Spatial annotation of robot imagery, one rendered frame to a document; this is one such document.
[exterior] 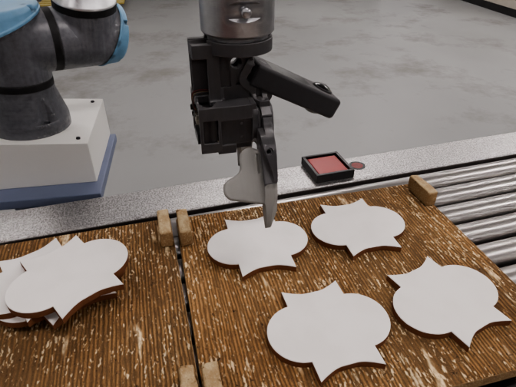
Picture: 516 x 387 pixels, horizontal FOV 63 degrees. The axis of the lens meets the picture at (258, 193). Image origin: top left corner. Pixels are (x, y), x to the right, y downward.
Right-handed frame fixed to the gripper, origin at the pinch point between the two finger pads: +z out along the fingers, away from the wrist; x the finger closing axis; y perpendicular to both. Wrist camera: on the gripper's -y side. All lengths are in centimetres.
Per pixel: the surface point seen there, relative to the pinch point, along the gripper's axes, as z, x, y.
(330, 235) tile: 8.1, 1.4, -10.4
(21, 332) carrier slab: 9.0, 7.7, 29.7
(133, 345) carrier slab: 9.0, 12.5, 17.3
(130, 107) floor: 102, -293, 32
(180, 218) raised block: 6.3, -5.6, 10.1
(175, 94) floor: 102, -311, -6
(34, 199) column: 16, -31, 36
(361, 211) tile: 8.1, -2.8, -17.2
